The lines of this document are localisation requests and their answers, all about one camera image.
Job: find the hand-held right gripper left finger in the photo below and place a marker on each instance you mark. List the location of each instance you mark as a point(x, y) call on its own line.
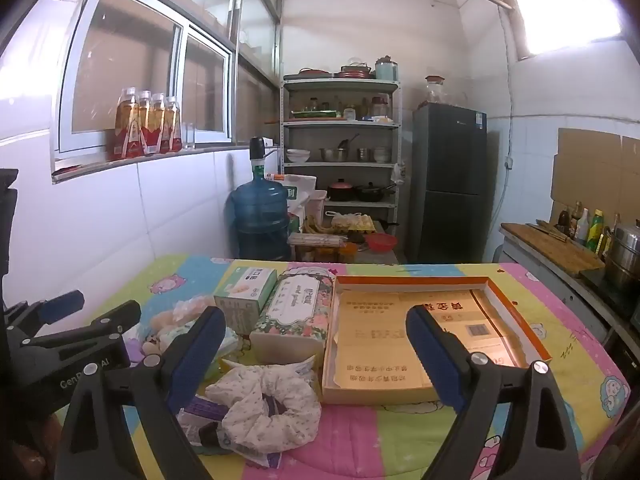
point(200, 355)

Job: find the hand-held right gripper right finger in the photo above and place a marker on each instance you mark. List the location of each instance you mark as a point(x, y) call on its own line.
point(430, 355)

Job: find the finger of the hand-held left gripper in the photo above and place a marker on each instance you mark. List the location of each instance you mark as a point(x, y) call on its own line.
point(60, 307)
point(115, 321)

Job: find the beige plush bear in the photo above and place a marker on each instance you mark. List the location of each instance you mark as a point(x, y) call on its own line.
point(160, 327)

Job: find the orange-rimmed cardboard box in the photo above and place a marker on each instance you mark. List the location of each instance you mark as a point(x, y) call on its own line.
point(380, 340)

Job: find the purple white packet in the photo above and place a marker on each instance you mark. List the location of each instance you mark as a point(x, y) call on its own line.
point(200, 412)

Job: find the white plastic packet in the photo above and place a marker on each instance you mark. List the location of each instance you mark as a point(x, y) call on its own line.
point(300, 367)

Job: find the white floral scrunchie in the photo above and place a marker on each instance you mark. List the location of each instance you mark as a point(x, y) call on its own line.
point(280, 425)

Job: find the green white carton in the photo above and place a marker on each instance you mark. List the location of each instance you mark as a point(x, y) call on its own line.
point(245, 300)

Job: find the floral tissue pack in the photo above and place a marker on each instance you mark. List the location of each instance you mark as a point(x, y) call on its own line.
point(290, 310)

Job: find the red plastic basin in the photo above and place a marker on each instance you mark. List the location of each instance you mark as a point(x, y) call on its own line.
point(382, 242)

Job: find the grey kitchen counter cabinet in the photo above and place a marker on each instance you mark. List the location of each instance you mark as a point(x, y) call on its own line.
point(550, 285)

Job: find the bag of eggs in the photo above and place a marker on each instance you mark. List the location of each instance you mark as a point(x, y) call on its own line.
point(352, 222)

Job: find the blue water jug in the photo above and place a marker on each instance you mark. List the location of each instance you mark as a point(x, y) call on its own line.
point(260, 210)

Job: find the wooden cutting board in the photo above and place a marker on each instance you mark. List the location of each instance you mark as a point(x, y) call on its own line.
point(550, 247)

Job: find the wrapped noodle bundle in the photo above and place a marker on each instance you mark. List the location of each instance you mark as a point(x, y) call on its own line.
point(315, 240)

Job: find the dark refrigerator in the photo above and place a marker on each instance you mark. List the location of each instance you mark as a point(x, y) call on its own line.
point(445, 185)

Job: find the black wok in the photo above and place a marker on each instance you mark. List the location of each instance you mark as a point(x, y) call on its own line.
point(370, 192)

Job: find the black pot with red lid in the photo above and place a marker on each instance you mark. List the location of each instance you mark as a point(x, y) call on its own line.
point(341, 191)

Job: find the dark sauce bottle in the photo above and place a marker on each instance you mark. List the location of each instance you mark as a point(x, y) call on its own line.
point(564, 222)

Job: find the black induction cooker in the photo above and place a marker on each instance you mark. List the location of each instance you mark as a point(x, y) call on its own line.
point(610, 295)

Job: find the white bottle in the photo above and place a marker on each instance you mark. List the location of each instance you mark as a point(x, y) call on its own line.
point(582, 230)

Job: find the white sack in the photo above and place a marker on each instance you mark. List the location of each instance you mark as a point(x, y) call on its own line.
point(300, 185)

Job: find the glass tumbler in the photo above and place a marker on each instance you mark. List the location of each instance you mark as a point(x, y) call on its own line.
point(189, 136)

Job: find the green bottle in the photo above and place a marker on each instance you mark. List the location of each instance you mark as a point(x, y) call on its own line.
point(595, 230)

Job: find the black water pump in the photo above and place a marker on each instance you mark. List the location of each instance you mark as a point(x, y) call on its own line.
point(256, 150)

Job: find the steel steamer pot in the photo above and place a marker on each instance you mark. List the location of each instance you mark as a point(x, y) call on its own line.
point(625, 255)

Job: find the stack of white bowls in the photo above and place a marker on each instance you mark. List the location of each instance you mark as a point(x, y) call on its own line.
point(298, 156)

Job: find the cardboard sheet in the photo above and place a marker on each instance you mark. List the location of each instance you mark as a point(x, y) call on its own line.
point(590, 170)

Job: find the sliding window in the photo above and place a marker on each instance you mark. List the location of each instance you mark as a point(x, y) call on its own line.
point(180, 85)

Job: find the grey metal shelving unit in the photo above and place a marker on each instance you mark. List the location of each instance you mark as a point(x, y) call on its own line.
point(340, 124)

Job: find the glass jar with red lid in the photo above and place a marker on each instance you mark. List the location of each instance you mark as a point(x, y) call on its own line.
point(435, 92)

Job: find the teal canister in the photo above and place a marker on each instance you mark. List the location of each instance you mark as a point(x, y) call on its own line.
point(386, 70)

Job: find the red pot with glass lid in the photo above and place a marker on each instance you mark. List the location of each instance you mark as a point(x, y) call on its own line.
point(356, 70)

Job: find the small skylight window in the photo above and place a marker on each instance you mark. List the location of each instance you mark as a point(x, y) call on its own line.
point(565, 10)

